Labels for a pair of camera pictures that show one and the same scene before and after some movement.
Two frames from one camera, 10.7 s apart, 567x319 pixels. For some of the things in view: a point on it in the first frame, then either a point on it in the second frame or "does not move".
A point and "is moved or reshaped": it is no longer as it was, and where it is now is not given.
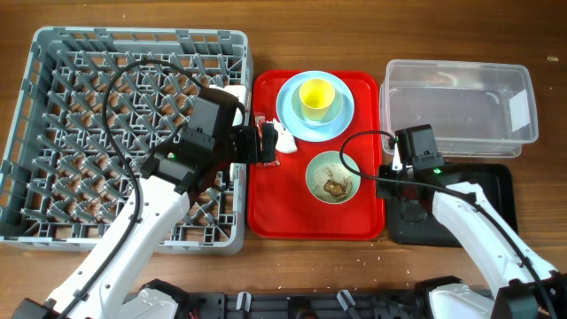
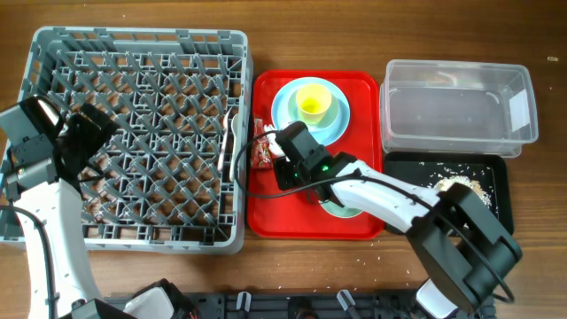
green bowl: [330, 181] is moved or reshaped
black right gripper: [384, 190] → [283, 180]
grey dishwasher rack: [63, 178] does not move
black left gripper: [250, 155] → [99, 137]
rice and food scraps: [332, 182] is moved or reshaped
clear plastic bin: [477, 109] does not move
